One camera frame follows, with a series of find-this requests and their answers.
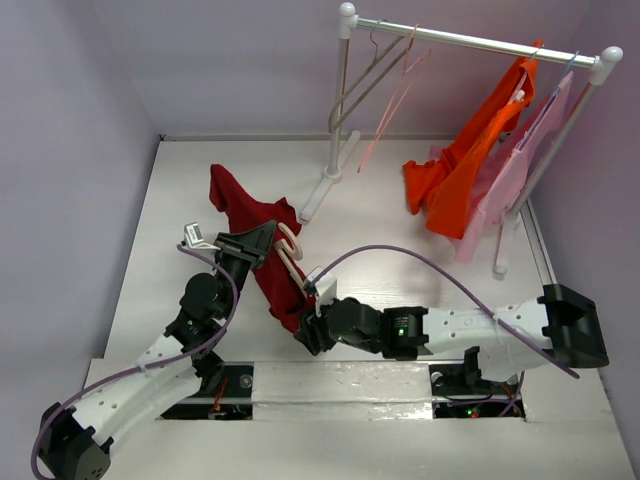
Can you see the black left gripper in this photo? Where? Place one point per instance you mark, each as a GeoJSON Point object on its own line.
{"type": "Point", "coordinates": [249, 247]}

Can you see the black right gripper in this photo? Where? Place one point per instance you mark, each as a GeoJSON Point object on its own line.
{"type": "Point", "coordinates": [310, 333]}

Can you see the dark red t shirt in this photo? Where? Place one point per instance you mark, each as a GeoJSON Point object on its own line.
{"type": "Point", "coordinates": [257, 224]}

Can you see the beige wooden hanger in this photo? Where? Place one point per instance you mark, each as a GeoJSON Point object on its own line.
{"type": "Point", "coordinates": [289, 250]}

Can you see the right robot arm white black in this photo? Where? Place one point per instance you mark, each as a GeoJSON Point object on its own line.
{"type": "Point", "coordinates": [561, 326]}

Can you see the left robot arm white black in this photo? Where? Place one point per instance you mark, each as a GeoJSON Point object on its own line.
{"type": "Point", "coordinates": [77, 437]}

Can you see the orange t shirt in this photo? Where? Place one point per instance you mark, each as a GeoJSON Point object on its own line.
{"type": "Point", "coordinates": [443, 186]}

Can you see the pink t shirt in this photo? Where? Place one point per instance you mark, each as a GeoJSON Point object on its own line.
{"type": "Point", "coordinates": [504, 174]}

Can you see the grey plastic hanger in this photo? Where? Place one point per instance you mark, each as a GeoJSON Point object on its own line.
{"type": "Point", "coordinates": [350, 96]}

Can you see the white hanger under orange shirt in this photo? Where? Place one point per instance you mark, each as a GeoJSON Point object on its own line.
{"type": "Point", "coordinates": [518, 93]}

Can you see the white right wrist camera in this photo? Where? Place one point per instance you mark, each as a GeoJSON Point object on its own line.
{"type": "Point", "coordinates": [322, 286]}

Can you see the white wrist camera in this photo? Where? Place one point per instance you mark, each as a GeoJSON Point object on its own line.
{"type": "Point", "coordinates": [322, 286]}
{"type": "Point", "coordinates": [193, 240]}

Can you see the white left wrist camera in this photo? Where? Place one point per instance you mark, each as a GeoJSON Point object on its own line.
{"type": "Point", "coordinates": [193, 240]}

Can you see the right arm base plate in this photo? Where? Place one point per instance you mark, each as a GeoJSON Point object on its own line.
{"type": "Point", "coordinates": [460, 391]}

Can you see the pink wire hanger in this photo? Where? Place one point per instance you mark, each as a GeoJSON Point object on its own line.
{"type": "Point", "coordinates": [409, 72]}

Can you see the blue wire hanger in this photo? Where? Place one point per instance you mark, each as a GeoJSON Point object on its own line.
{"type": "Point", "coordinates": [542, 109]}

